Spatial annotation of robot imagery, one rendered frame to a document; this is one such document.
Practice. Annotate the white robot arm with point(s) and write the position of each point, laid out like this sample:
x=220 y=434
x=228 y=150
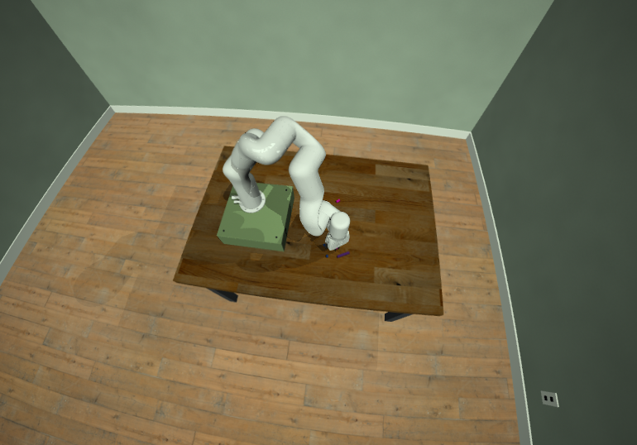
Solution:
x=303 y=169

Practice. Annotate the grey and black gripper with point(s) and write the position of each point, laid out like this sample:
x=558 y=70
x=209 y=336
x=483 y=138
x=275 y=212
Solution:
x=333 y=245

